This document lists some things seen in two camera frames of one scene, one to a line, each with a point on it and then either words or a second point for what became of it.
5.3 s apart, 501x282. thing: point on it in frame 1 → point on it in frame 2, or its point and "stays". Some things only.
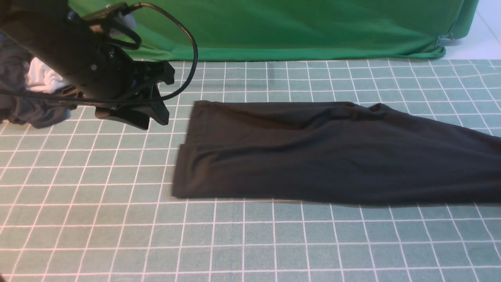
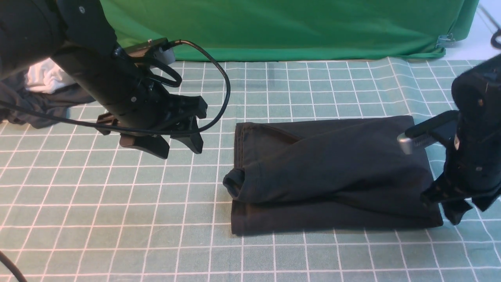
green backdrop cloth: [188, 30] stays
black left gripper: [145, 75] → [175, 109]
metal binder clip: [445, 40] stays
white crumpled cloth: [41, 78] stays
